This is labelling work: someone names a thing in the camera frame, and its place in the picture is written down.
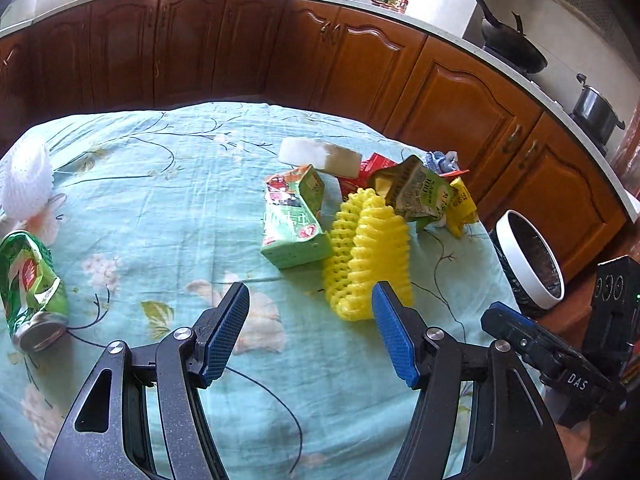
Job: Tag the white foam fruit net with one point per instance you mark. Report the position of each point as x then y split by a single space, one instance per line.
27 175

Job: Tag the yellow wrapper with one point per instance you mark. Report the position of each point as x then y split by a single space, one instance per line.
462 205

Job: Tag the light green floral tablecloth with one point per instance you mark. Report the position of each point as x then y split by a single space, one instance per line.
165 220

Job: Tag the black wok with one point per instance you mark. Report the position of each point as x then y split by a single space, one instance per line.
515 47

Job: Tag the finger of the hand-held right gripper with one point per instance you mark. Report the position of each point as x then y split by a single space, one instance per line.
515 330

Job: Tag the blue silver wrapper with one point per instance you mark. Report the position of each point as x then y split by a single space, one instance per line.
442 160

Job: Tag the crushed green drink can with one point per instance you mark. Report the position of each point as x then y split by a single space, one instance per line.
30 280

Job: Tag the red snack packet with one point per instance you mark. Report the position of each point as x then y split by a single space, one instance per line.
372 164

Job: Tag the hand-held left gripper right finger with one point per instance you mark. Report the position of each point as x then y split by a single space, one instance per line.
392 335

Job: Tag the wooden kitchen base cabinets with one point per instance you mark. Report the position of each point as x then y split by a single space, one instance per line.
200 50

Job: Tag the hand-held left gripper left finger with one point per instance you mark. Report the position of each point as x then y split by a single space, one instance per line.
227 332

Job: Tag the steel cooking pot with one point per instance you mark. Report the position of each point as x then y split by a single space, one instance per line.
595 110

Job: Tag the green brown snack pouch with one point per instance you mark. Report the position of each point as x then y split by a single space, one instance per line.
415 190

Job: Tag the black white-rimmed trash bin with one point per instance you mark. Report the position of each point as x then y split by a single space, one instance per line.
515 265

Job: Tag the light stone kitchen countertop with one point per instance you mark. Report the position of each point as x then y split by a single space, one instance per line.
20 10

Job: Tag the yellow foam fruit net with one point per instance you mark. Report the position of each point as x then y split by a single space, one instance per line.
370 245

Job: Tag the green drink carton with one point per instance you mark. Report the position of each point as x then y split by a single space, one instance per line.
290 230

